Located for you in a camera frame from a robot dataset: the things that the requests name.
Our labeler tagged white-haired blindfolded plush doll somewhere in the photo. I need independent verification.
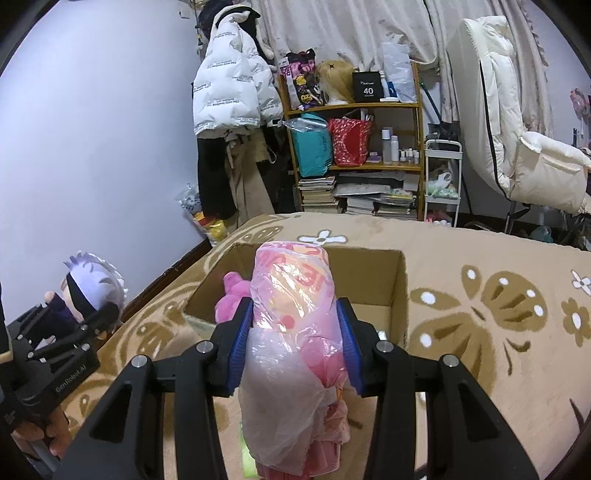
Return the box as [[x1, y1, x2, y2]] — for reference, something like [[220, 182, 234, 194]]
[[41, 251, 128, 340]]

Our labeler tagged magenta plush bear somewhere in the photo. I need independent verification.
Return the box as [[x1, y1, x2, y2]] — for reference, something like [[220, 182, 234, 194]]
[[214, 271, 250, 324]]

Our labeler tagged pink plush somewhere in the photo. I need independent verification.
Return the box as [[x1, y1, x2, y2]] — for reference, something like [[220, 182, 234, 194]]
[[238, 241, 351, 479]]

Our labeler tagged person's left hand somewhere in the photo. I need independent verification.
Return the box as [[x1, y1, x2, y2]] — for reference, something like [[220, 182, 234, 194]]
[[11, 406, 72, 458]]

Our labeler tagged plastic bag of snacks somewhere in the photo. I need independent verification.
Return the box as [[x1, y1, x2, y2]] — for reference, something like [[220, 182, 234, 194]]
[[177, 184, 228, 247]]

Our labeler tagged beige patterned blanket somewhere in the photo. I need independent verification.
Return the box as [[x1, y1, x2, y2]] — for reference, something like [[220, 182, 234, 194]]
[[64, 213, 590, 479]]

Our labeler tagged open cardboard box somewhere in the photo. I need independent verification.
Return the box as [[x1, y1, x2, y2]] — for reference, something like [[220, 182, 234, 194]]
[[182, 243, 409, 346]]

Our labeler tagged beige hanging coat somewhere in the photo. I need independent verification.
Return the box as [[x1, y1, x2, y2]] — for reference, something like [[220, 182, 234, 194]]
[[225, 130, 274, 229]]

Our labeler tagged stack of books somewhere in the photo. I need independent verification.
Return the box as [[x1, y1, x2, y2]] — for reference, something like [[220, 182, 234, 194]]
[[297, 176, 339, 213]]

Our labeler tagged white puffer jacket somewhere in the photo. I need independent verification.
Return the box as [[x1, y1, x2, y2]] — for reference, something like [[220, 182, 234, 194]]
[[192, 4, 283, 139]]

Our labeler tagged teal storage bag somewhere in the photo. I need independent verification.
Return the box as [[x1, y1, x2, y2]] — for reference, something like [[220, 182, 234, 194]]
[[283, 113, 332, 178]]

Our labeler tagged white metal cart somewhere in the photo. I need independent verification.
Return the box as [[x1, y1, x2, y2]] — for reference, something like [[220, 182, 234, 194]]
[[424, 139, 463, 228]]

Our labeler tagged wooden shelf unit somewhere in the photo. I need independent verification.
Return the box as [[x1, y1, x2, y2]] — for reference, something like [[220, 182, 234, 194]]
[[276, 62, 427, 222]]

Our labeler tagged red patterned bag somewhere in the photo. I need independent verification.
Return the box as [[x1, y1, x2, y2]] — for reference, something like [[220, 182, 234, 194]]
[[329, 118, 373, 168]]

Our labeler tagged blonde wig head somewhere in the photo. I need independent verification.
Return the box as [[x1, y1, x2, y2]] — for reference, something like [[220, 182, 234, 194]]
[[317, 60, 356, 105]]

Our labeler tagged black box marked 40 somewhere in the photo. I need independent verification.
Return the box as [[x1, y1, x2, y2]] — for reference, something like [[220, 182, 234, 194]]
[[353, 71, 384, 103]]

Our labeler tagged white padded recliner chair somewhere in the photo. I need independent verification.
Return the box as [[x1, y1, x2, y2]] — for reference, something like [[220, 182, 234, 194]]
[[447, 16, 590, 215]]

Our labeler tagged cream curtain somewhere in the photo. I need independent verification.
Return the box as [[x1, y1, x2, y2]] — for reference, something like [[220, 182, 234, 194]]
[[252, 0, 552, 135]]

